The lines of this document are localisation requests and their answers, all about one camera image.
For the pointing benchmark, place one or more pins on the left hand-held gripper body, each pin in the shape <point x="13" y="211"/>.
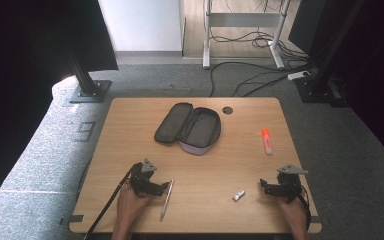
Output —
<point x="141" y="181"/>

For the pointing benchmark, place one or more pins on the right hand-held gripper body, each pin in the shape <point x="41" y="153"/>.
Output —
<point x="290" y="186"/>

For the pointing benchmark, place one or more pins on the white eraser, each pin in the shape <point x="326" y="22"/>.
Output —
<point x="238" y="195"/>

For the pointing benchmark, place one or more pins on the orange highlighter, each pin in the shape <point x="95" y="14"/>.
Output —
<point x="267" y="141"/>

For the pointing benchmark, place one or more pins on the dark grey pencil case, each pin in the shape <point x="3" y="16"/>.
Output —
<point x="196" y="128"/>

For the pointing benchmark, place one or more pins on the person's right hand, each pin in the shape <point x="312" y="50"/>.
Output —
<point x="296" y="213"/>

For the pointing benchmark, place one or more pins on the person's left hand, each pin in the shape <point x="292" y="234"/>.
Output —
<point x="128" y="208"/>

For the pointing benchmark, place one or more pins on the silver pen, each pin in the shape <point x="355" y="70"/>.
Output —
<point x="167" y="200"/>

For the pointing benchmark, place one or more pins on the black tape piece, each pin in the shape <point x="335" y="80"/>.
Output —
<point x="316" y="219"/>
<point x="73" y="219"/>

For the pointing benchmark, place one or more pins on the black stand with grey base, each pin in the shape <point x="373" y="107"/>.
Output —
<point x="88" y="90"/>

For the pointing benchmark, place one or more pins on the white power strip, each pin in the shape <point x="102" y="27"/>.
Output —
<point x="298" y="75"/>

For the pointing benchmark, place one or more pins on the black curtain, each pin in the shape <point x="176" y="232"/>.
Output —
<point x="380" y="66"/>
<point x="30" y="50"/>

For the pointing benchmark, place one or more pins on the white desk frame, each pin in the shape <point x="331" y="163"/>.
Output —
<point x="243" y="20"/>

